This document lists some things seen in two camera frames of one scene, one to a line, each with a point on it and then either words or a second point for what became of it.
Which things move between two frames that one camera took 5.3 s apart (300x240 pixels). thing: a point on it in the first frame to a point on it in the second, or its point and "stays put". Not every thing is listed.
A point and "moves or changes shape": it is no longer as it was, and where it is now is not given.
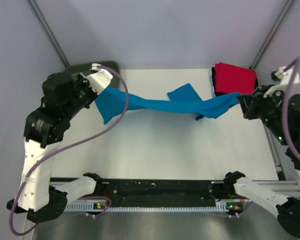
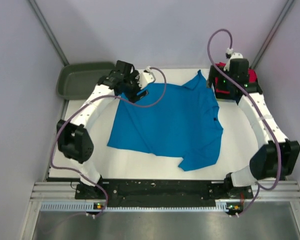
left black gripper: x=82 y=81 to x=133 y=76
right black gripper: x=247 y=101 to x=213 y=72
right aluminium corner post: x=262 y=49 stays put
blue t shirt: x=182 y=100 moves or changes shape
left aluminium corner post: x=39 y=17 stays put
